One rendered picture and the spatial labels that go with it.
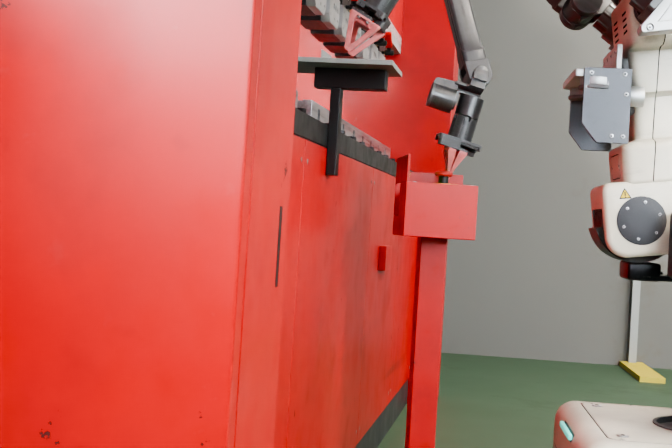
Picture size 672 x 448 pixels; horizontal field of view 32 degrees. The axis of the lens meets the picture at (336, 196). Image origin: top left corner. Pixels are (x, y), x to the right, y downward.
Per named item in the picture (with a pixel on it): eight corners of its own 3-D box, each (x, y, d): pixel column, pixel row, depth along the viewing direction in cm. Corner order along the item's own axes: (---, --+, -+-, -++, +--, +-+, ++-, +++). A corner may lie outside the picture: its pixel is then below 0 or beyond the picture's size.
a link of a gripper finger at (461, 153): (424, 174, 272) (436, 136, 273) (452, 184, 273) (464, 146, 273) (428, 173, 265) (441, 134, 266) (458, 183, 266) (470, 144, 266)
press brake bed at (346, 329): (179, 748, 148) (220, 101, 150) (23, 726, 152) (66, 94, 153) (408, 403, 444) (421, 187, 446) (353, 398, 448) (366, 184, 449)
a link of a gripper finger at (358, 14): (331, 39, 229) (356, -1, 229) (336, 45, 236) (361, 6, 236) (359, 57, 228) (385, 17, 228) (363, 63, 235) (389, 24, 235)
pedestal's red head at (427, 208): (475, 240, 254) (480, 158, 255) (402, 236, 253) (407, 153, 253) (459, 238, 274) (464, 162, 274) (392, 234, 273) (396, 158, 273)
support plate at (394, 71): (392, 65, 223) (392, 60, 223) (259, 59, 227) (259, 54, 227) (402, 77, 241) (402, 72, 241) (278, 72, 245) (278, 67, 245)
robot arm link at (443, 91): (491, 67, 268) (481, 80, 276) (443, 51, 268) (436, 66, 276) (478, 113, 265) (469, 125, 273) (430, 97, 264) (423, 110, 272)
